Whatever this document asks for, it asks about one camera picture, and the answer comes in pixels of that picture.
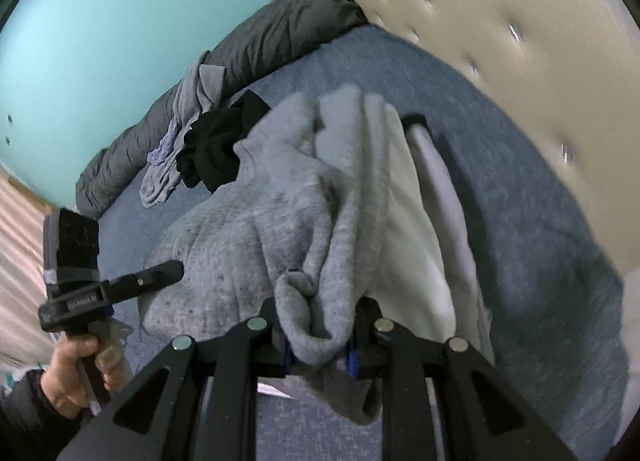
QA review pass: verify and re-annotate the cream tufted headboard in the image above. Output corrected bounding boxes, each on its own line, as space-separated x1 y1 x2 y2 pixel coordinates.
300 0 640 277

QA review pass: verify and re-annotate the dark grey rolled duvet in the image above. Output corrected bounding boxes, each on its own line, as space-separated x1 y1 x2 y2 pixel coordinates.
75 0 371 219

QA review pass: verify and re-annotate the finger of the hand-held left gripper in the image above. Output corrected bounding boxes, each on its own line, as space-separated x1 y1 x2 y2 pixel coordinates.
102 261 185 303

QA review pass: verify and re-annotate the light grey ribbed garment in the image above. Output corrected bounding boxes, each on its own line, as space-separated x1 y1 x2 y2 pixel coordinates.
139 64 226 208

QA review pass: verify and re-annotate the pale lavender grey t-shirt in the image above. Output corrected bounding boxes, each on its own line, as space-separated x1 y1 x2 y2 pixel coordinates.
405 126 496 367

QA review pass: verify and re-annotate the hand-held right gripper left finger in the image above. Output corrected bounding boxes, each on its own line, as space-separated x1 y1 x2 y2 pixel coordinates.
55 297 291 461

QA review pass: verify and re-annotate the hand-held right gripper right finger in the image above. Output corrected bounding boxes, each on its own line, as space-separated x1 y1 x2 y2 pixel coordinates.
347 297 578 461

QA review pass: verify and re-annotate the bed with blue sheet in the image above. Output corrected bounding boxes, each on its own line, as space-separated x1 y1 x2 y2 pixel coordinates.
95 24 631 461

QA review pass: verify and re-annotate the black garment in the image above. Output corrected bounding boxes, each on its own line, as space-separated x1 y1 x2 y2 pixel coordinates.
175 90 273 193

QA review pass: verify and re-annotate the grey fleece-lined sweater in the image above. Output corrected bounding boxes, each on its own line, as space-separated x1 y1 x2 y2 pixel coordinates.
137 84 411 427

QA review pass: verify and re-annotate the person's left forearm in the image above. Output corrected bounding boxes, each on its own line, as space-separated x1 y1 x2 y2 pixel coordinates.
0 368 101 461

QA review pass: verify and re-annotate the pale pleated curtain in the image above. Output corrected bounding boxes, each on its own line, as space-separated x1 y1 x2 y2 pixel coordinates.
0 164 68 382

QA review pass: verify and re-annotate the blue striped cloth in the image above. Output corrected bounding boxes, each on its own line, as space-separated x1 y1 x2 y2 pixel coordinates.
146 118 181 167

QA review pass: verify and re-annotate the person's left hand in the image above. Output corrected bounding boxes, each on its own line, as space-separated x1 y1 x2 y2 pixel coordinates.
40 323 130 419

